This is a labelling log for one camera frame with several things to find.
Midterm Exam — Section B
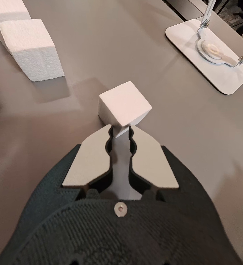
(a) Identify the white document stand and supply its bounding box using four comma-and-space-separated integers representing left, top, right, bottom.
165, 0, 243, 95

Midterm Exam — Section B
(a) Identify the large white foam cube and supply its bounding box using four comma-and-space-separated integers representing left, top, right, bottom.
0, 0, 32, 37

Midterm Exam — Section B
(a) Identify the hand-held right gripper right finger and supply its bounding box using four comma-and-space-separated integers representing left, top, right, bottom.
129, 125, 179, 196

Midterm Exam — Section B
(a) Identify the medium white foam cube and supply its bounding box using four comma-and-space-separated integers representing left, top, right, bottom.
0, 19, 65, 82

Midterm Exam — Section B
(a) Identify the small white foam cube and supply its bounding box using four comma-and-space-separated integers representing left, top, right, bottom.
98, 81, 152, 139

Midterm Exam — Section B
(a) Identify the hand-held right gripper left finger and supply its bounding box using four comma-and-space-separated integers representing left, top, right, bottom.
62, 124, 114, 196

